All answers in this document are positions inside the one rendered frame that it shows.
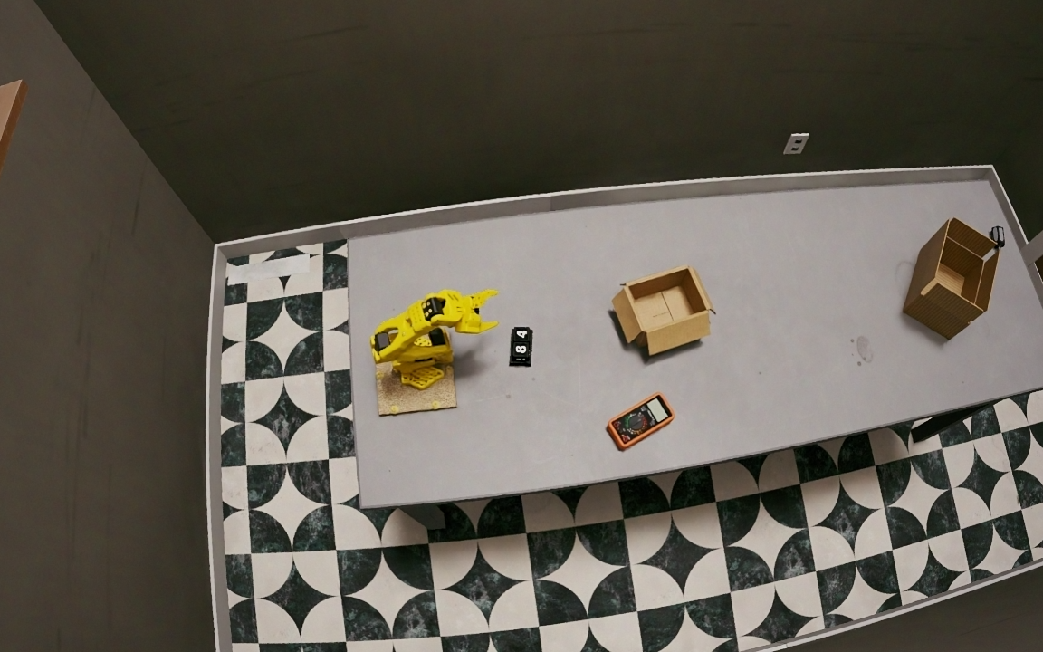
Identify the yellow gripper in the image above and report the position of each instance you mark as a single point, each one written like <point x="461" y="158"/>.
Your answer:
<point x="470" y="322"/>

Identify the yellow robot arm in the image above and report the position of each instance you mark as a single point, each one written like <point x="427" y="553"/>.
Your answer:
<point x="427" y="317"/>

